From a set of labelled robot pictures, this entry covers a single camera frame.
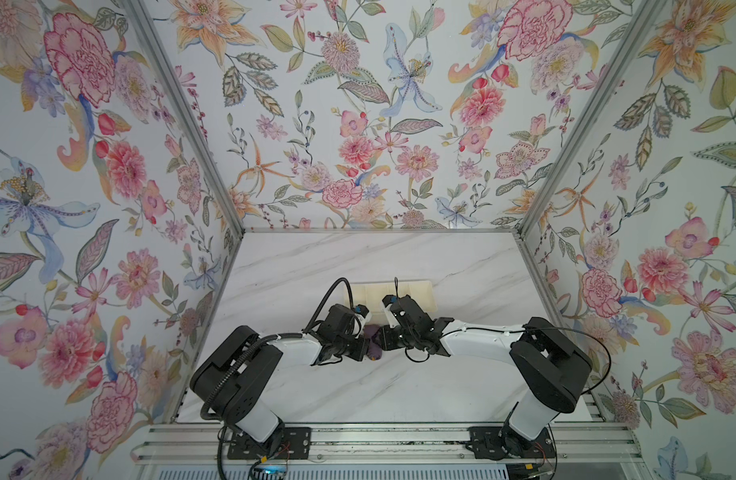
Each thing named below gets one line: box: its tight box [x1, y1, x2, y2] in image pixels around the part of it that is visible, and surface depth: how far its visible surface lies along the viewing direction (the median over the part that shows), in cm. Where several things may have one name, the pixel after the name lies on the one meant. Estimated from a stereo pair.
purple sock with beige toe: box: [364, 324, 383, 361], surface depth 88 cm
